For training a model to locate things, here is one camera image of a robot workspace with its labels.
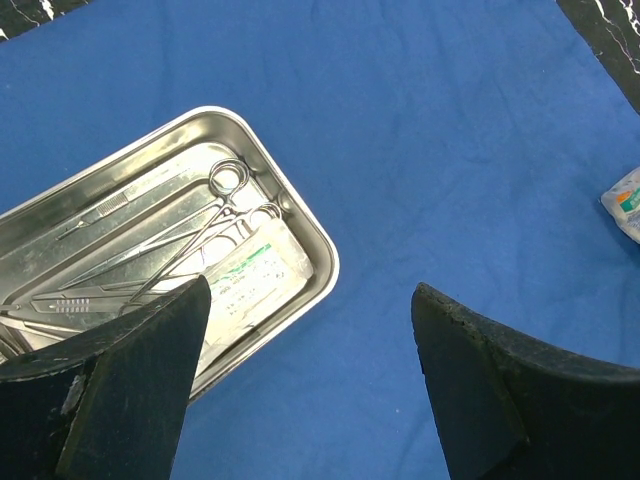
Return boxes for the white packet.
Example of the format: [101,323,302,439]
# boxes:
[204,219,314,346]

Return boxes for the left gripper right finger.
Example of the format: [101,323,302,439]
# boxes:
[411,283,639,479]

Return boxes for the blue surgical drape cloth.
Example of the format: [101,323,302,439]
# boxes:
[1,1,639,479]

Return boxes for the steel forceps in tray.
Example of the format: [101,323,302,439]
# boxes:
[57,202,234,291]

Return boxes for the steel scalpel handle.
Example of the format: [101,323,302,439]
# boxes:
[55,171,180,241]

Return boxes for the metal instrument tray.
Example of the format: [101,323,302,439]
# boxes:
[1,106,339,397]

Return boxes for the beige gauze ball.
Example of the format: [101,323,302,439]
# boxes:
[600,167,640,243]

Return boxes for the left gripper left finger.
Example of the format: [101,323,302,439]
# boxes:
[1,277,211,479]

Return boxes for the steel ring-handle scissors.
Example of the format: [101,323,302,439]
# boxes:
[119,158,284,316]

